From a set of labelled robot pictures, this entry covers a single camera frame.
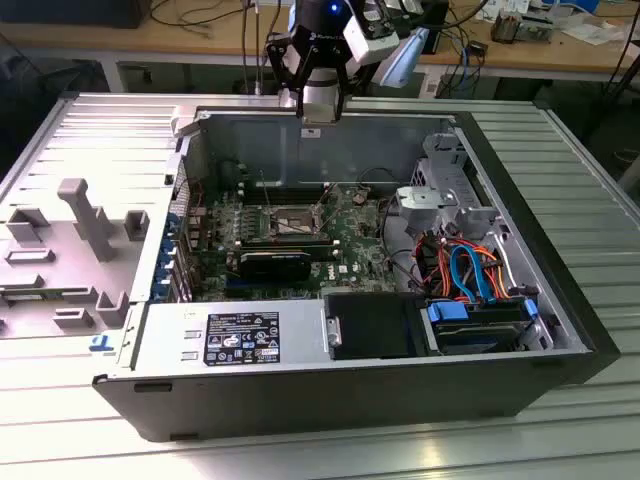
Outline large black equipment box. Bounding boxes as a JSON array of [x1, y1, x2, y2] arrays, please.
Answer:
[[0, 0, 151, 30]]

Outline green motherboard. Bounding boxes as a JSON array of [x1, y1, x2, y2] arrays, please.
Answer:
[[187, 182, 401, 304]]

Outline grey plastic parts rack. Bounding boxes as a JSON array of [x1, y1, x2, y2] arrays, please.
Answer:
[[0, 177, 151, 341]]

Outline orange wire bundle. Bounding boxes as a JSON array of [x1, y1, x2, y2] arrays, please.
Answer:
[[414, 234, 507, 301]]

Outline small blue plastic clip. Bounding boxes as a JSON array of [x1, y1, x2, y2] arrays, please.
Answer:
[[88, 332, 120, 352]]

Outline wooden desk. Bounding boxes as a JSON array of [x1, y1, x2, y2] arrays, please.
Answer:
[[0, 0, 640, 84]]

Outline black RAM slot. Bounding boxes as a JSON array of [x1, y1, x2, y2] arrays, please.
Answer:
[[238, 246, 341, 260], [239, 191, 332, 205], [238, 180, 332, 194], [240, 236, 336, 249]]

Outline small black upright box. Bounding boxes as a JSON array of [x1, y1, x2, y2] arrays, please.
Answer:
[[423, 0, 451, 55]]

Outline metal socket cover frame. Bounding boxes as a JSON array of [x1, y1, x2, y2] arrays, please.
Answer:
[[309, 182, 337, 230]]

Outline hard disk in blue carrier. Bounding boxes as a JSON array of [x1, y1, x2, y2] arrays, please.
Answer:
[[419, 294, 541, 357]]

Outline white papers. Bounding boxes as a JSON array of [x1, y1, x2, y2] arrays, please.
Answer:
[[559, 12, 634, 49]]

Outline CPU socket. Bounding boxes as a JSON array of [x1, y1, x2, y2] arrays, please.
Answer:
[[267, 203, 324, 239]]

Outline black drive bay box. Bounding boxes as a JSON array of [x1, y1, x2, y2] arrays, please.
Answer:
[[323, 292, 426, 361]]

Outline thin wire locking lever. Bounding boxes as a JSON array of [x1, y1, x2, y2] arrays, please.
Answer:
[[258, 168, 277, 216], [317, 182, 351, 237]]

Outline silver metal drive cage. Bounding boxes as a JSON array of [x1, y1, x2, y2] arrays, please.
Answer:
[[407, 130, 501, 236]]

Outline black graphics card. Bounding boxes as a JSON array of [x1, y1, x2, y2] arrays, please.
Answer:
[[234, 249, 314, 286]]

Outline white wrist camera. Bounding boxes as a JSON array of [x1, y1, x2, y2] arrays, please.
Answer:
[[343, 13, 401, 67]]

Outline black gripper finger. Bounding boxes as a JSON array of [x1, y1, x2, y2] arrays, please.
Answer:
[[265, 32, 310, 120], [333, 48, 352, 122]]

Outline black and silver PC case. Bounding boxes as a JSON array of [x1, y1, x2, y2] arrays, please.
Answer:
[[91, 94, 623, 444]]

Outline blue flat data wire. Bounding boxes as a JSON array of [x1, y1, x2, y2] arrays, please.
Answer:
[[449, 242, 496, 306]]

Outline silver power supply unit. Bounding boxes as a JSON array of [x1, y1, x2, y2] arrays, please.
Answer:
[[117, 298, 331, 371]]

